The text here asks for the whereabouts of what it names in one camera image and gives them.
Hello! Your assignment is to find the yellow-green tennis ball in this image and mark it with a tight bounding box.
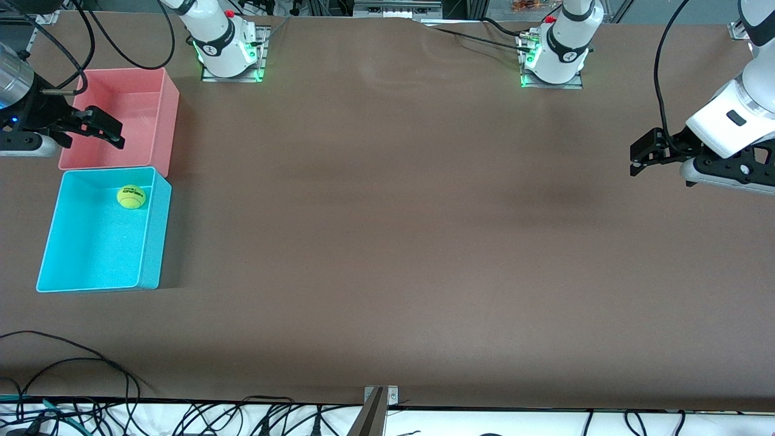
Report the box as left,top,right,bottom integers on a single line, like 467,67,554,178
117,185,147,210

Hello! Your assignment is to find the pink plastic bin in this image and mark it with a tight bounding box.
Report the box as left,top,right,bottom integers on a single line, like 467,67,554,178
58,67,180,177

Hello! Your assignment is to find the blue plastic bin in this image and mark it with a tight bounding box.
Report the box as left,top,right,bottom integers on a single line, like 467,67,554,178
36,167,174,293

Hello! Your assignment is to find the thin black plug cable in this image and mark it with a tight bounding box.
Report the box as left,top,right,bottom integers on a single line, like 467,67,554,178
24,17,82,96

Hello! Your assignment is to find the black looping arm cable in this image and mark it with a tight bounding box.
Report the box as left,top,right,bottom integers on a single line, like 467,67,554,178
73,0,176,70

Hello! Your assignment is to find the thick black gripper cable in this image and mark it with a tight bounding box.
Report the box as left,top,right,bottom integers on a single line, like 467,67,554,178
54,0,96,90

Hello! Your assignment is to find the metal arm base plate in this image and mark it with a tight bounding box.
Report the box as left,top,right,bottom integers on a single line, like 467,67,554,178
201,25,268,82
519,33,585,90

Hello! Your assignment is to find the black base cable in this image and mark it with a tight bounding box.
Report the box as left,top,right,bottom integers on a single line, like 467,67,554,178
418,18,533,52
481,17,529,37

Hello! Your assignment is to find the thin black table cable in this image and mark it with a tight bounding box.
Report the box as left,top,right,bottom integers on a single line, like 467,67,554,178
0,330,155,403
9,357,133,424

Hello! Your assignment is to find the teal cable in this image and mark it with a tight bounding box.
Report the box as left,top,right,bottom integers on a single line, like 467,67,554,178
0,395,79,428

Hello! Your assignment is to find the aluminium frame rail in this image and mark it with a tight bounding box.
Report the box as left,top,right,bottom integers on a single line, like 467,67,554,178
353,0,444,19

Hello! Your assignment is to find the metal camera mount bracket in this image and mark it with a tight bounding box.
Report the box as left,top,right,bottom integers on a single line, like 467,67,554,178
346,386,399,436

